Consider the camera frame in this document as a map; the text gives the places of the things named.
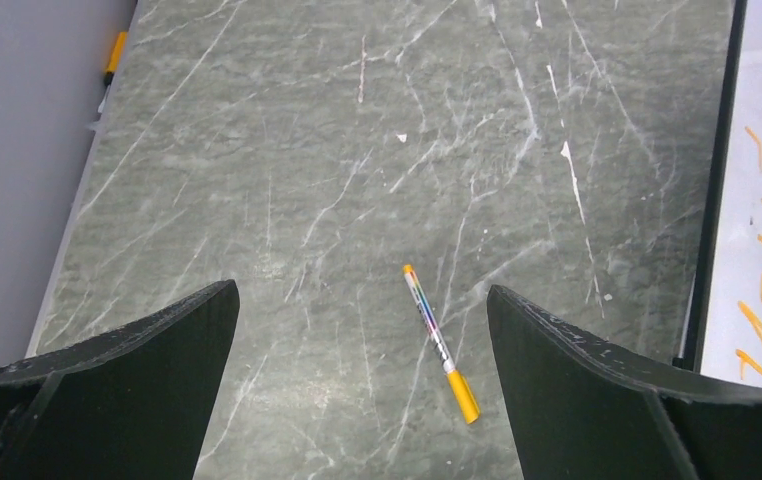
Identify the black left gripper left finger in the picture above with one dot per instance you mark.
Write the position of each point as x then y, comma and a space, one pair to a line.
131, 403

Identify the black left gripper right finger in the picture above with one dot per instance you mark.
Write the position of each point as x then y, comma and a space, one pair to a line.
580, 407

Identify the yellow marker cap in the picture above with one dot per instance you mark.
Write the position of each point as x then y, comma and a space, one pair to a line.
466, 400

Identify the white whiteboard black frame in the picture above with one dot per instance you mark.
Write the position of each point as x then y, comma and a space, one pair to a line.
723, 329

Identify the orange-black pen at wall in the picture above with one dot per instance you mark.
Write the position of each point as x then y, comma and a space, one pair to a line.
112, 67

